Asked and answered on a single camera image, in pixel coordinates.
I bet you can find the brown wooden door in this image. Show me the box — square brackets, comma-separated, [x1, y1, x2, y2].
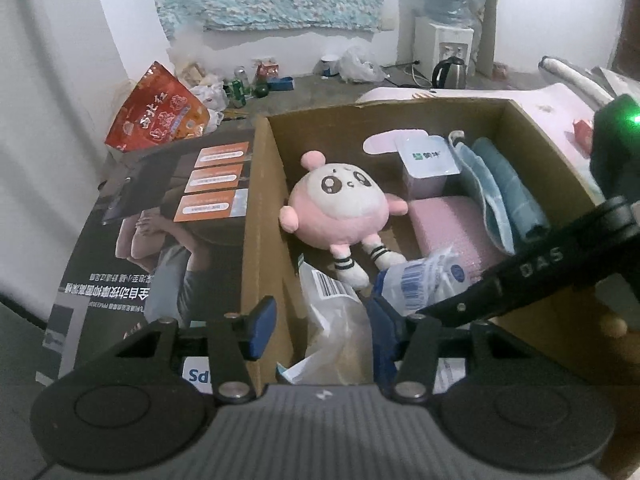
[612, 0, 640, 76]

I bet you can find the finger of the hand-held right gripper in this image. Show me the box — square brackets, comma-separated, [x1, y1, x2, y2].
[417, 269, 506, 331]

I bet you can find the patterned leaning board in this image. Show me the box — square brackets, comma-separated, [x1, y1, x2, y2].
[467, 0, 501, 78]

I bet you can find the brown cardboard box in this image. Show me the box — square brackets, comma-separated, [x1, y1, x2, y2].
[242, 97, 640, 401]

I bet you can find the clear packet with barcode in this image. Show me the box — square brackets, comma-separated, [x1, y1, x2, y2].
[277, 257, 376, 386]

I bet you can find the person's right hand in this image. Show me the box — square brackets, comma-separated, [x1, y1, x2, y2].
[600, 316, 628, 342]

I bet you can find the steel electric kettle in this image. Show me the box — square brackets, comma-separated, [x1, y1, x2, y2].
[431, 56, 468, 90]

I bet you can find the pink knitted sponge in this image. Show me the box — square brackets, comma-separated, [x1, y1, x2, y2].
[407, 195, 511, 281]

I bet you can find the white crumpled plastic bag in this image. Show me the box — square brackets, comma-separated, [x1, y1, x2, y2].
[187, 75, 226, 126]

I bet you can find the small translucent plastic bag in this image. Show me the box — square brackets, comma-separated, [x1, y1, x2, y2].
[337, 45, 387, 83]

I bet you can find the dark printed appliance carton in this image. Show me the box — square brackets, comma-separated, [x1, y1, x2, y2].
[37, 127, 258, 396]

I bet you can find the white water dispenser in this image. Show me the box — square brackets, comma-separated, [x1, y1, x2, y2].
[412, 15, 475, 81]

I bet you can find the teal towel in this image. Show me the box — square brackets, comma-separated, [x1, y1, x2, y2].
[470, 136, 551, 241]

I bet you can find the green bottle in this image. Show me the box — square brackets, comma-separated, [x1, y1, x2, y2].
[234, 66, 250, 106]

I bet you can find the red white wet wipes pack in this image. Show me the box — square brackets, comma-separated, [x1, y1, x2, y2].
[572, 117, 596, 148]

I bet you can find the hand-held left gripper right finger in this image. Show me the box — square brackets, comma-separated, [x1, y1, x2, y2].
[365, 296, 501, 406]

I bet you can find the white yogurt cup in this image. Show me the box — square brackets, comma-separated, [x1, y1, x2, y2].
[397, 135, 463, 201]

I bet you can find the beige checked blanket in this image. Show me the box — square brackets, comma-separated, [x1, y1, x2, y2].
[539, 56, 621, 111]

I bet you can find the red snack bag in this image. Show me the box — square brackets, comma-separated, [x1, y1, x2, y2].
[104, 61, 210, 152]

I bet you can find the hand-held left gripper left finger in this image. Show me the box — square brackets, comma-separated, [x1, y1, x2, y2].
[112, 296, 278, 406]

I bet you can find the pink plush toy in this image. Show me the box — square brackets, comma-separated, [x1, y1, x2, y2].
[279, 150, 410, 291]

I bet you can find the blue white cotton pack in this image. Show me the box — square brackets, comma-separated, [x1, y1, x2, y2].
[375, 247, 473, 318]

